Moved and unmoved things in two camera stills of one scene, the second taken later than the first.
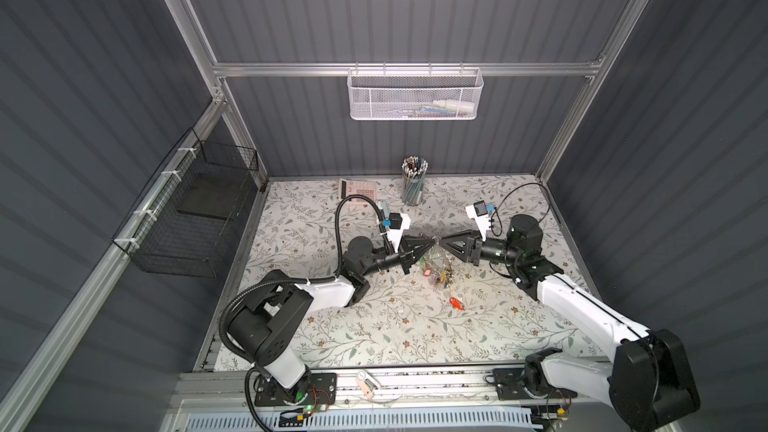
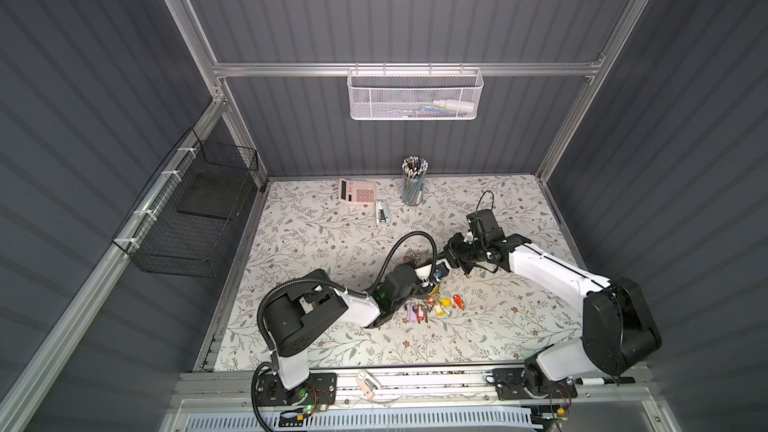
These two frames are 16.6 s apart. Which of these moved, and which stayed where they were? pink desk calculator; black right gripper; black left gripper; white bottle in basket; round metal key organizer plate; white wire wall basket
Moved: round metal key organizer plate; black left gripper
Stayed: black right gripper; white bottle in basket; white wire wall basket; pink desk calculator
